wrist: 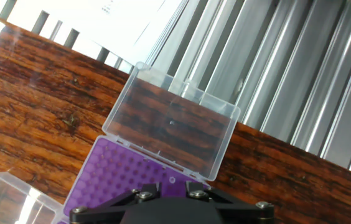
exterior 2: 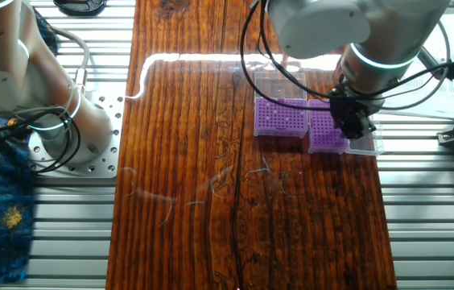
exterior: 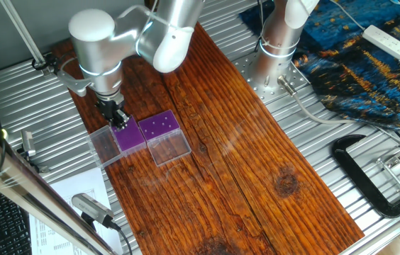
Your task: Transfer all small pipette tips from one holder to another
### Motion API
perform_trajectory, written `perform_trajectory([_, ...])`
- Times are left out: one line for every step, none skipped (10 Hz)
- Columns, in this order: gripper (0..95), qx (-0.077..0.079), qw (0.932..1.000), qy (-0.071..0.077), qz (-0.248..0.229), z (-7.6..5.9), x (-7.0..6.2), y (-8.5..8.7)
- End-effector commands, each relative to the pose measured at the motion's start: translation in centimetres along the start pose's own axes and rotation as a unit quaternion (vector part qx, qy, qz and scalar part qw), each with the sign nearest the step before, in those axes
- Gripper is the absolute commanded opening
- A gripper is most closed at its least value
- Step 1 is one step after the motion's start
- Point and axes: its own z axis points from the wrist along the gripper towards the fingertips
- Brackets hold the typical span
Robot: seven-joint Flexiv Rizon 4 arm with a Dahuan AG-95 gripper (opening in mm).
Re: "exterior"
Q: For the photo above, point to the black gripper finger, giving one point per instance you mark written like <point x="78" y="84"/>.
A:
<point x="126" y="117"/>
<point x="116" y="123"/>

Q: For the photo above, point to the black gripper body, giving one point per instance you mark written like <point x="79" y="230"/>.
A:
<point x="110" y="110"/>

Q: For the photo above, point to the purple pipette tip box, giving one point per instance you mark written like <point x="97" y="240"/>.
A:
<point x="175" y="148"/>
<point x="130" y="140"/>

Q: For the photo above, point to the white printed paper sheet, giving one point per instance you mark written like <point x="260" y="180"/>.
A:
<point x="79" y="180"/>

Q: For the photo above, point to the shiny metal bar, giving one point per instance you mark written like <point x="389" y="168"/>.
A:
<point x="26" y="191"/>

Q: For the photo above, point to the brown wooden board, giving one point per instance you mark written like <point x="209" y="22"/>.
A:
<point x="239" y="159"/>

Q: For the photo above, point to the black keyboard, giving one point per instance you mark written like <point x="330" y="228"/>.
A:
<point x="1" y="226"/>

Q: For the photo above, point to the blue patterned cloth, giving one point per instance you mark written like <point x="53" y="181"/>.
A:
<point x="345" y="81"/>

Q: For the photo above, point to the black C-clamp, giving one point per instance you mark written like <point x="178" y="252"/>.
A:
<point x="359" y="177"/>

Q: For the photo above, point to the white power strip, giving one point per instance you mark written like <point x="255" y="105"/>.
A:
<point x="386" y="42"/>

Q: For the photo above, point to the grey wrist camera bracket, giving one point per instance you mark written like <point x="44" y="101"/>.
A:
<point x="74" y="83"/>

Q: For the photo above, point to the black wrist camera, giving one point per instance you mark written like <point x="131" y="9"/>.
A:
<point x="50" y="59"/>

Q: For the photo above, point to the silver camera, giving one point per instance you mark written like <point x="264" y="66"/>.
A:
<point x="90" y="207"/>

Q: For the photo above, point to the small grey camera box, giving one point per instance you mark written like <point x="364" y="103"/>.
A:
<point x="28" y="143"/>

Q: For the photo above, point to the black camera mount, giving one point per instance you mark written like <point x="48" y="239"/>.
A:
<point x="35" y="164"/>

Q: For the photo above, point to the aluminium profile post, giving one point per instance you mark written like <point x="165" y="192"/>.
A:
<point x="23" y="32"/>

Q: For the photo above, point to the silver perforated base plate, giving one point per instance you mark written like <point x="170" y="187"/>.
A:
<point x="253" y="79"/>

